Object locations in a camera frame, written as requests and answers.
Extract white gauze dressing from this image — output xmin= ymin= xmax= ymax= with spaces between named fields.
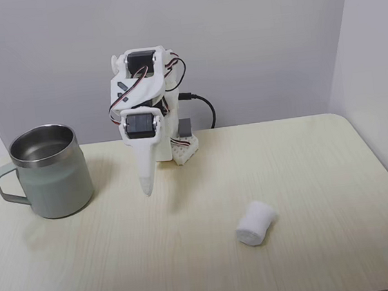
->
xmin=233 ymin=198 xmax=282 ymax=249

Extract black power cable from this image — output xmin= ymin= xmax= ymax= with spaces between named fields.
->
xmin=180 ymin=89 xmax=218 ymax=133

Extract pale green steel mug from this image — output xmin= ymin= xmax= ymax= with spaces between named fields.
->
xmin=0 ymin=120 xmax=97 ymax=225

